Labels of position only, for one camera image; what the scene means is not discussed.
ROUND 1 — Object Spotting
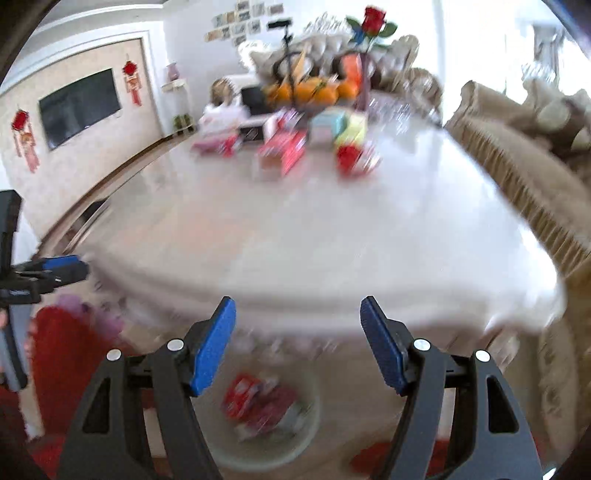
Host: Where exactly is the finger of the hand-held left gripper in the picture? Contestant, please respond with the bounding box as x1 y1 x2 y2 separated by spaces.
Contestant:
14 255 84 277
18 263 89 294

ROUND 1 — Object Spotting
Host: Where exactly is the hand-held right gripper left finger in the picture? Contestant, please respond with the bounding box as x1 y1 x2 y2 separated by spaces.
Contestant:
58 296 237 480

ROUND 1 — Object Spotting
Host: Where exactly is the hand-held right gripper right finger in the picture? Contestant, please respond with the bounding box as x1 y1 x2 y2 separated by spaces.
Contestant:
360 296 542 480

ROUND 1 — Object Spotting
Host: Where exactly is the red cardboard box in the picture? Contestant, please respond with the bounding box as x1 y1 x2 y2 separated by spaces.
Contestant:
224 374 265 418

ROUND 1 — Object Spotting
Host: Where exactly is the green plastic mesh wastebasket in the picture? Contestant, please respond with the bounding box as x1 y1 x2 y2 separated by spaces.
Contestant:
210 364 322 467

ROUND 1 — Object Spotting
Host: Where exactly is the purple fuzzy thing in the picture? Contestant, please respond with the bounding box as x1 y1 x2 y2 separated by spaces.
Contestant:
55 293 125 342

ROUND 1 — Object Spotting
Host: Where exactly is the red fuzzy rug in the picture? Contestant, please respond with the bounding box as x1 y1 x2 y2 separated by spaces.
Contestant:
0 307 444 480

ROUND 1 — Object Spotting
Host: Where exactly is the ornate white coffee table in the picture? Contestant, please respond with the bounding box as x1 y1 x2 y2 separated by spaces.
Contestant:
39 90 568 370

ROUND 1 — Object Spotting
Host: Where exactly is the red crinkled wrapper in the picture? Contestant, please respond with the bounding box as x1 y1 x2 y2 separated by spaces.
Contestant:
335 144 382 176

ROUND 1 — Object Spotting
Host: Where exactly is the pink box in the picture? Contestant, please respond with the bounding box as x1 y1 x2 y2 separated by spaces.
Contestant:
191 134 243 158

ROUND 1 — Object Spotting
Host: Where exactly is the white side stand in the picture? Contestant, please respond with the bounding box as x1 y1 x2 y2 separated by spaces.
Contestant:
161 78 192 137

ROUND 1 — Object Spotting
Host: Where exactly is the red and white box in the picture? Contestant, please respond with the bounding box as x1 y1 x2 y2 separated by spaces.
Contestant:
256 130 308 176

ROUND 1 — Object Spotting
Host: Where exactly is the white tissue box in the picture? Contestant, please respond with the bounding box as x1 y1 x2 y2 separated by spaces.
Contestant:
199 104 247 134

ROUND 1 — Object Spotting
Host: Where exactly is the yellow-green box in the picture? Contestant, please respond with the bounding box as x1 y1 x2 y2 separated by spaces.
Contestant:
335 113 369 146

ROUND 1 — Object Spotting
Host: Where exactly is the white and black box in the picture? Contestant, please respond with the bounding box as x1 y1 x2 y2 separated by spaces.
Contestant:
238 121 271 144

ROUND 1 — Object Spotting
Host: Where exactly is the beige ornate sofa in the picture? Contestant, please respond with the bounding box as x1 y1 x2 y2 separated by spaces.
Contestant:
443 78 591 444

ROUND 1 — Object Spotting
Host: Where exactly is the small teal box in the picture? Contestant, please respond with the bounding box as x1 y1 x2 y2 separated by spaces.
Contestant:
308 111 347 144

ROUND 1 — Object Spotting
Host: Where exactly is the cluster of glass cups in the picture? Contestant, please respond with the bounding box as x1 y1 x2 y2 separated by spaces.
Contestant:
369 99 416 123

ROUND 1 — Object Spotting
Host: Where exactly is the fruit tray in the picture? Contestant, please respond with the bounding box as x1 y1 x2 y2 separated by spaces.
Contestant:
265 78 361 112

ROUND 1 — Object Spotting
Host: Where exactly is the black cylinder speaker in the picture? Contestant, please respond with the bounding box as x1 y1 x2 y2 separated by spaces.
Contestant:
240 86 269 115

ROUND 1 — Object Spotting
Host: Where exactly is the purple glass vase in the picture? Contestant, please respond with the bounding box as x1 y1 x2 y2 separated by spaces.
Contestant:
359 53 375 112

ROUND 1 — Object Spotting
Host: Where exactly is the orange packet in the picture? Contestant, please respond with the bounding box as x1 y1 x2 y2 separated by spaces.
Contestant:
342 53 363 88

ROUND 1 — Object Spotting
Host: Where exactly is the brown round-patterned armchair cushion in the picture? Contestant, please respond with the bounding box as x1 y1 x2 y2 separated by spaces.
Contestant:
272 58 301 81

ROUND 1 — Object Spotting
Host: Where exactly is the brown sofa cushion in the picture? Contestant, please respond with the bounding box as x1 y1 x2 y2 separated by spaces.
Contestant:
545 97 591 153

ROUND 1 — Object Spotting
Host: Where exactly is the ornate tufted armchair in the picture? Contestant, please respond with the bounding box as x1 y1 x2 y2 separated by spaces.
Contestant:
210 14 444 125

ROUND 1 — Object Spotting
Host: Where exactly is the red rose bouquet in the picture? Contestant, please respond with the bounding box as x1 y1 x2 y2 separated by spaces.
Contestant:
346 6 398 51

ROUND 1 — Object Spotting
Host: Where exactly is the beige curtain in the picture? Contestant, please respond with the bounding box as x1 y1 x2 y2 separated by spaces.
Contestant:
522 18 568 79

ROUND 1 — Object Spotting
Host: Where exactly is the red knot wall hanging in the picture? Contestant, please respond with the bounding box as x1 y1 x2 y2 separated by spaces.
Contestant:
11 108 40 174
122 54 141 108

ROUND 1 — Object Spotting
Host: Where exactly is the wall television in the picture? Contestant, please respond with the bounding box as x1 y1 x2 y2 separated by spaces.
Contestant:
38 68 123 151

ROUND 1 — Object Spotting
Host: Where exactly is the group of wall photo frames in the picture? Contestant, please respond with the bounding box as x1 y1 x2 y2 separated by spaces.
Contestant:
205 0 284 47

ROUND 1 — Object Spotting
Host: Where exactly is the black tripod with camera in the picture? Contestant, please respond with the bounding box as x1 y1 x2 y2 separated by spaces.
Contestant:
269 18 296 88

